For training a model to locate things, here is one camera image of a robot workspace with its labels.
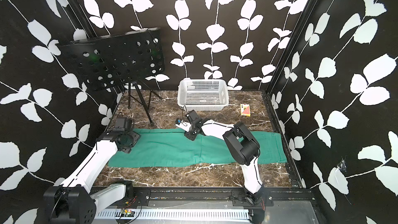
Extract green long pants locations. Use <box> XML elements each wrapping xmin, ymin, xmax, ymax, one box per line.
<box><xmin>107</xmin><ymin>128</ymin><xmax>288</xmax><ymax>168</ymax></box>

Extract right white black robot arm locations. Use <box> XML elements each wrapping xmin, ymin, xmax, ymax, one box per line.
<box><xmin>175</xmin><ymin>118</ymin><xmax>264</xmax><ymax>206</ymax></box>

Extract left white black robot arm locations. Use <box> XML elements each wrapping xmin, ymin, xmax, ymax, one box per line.
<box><xmin>44</xmin><ymin>130</ymin><xmax>141</xmax><ymax>224</ymax></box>

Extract white plastic mesh basket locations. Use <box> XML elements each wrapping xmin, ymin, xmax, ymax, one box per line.
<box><xmin>177</xmin><ymin>79</ymin><xmax>229</xmax><ymax>111</ymax></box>

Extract small orange card box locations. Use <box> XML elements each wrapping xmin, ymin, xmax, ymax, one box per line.
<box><xmin>240</xmin><ymin>104</ymin><xmax>251</xmax><ymax>117</ymax></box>

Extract small green circuit board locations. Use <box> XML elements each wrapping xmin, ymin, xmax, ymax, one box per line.
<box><xmin>120</xmin><ymin>209</ymin><xmax>136</xmax><ymax>218</ymax></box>

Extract black perforated music stand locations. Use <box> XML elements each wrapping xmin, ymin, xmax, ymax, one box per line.
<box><xmin>57</xmin><ymin>28</ymin><xmax>165</xmax><ymax>112</ymax></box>

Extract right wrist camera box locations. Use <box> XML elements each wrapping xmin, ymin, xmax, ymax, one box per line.
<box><xmin>186</xmin><ymin>110</ymin><xmax>202</xmax><ymax>125</ymax></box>

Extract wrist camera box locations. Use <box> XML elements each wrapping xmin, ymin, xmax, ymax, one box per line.
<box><xmin>113</xmin><ymin>117</ymin><xmax>134</xmax><ymax>132</ymax></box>
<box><xmin>186</xmin><ymin>110</ymin><xmax>202</xmax><ymax>125</ymax></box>

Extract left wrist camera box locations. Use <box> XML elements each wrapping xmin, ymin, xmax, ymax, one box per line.
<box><xmin>113</xmin><ymin>117</ymin><xmax>134</xmax><ymax>132</ymax></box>

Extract black front mounting rail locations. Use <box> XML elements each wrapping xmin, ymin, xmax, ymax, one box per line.
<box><xmin>111</xmin><ymin>187</ymin><xmax>318</xmax><ymax>209</ymax></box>

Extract white slotted cable duct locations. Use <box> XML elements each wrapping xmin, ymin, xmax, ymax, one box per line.
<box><xmin>95</xmin><ymin>208</ymin><xmax>250</xmax><ymax>222</ymax></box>

